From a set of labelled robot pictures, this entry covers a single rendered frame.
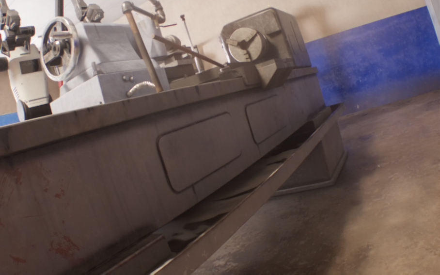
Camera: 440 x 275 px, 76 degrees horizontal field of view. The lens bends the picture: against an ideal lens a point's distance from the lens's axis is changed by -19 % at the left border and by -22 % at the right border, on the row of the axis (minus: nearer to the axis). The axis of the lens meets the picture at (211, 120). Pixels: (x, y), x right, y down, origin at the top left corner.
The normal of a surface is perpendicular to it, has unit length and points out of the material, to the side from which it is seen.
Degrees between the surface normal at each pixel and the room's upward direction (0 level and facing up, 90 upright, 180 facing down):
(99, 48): 70
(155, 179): 90
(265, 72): 90
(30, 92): 90
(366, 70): 90
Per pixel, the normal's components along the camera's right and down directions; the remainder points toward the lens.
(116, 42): 0.72, -0.46
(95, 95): -0.50, 0.18
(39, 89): 0.71, -0.20
